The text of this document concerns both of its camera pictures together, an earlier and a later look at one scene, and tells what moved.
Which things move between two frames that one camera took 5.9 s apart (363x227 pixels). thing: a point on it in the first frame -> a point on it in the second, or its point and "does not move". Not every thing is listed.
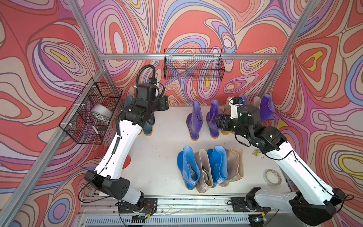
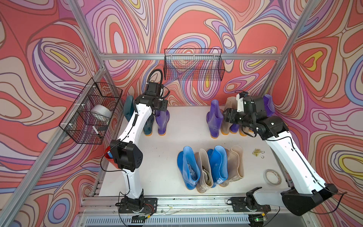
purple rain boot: (214, 111) does not move
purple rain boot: (194, 120) -> (163, 119)
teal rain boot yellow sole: (129, 100) does not move
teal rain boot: (148, 126) does not move
